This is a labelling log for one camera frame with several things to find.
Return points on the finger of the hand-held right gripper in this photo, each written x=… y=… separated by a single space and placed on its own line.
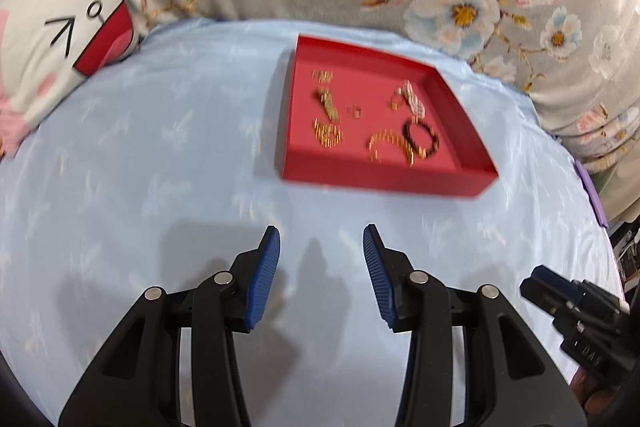
x=547 y=287
x=602 y=299

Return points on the gold wrist watch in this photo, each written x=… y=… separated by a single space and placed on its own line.
x=328 y=103

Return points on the white pink cat pillow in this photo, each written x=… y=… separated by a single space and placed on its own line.
x=45 y=42

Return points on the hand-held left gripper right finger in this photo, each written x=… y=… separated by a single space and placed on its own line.
x=380 y=282

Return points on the red cardboard box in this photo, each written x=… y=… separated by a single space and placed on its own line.
x=370 y=167

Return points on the purple object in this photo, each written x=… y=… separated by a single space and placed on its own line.
x=592 y=194

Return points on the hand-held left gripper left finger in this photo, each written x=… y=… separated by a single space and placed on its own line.
x=262 y=282

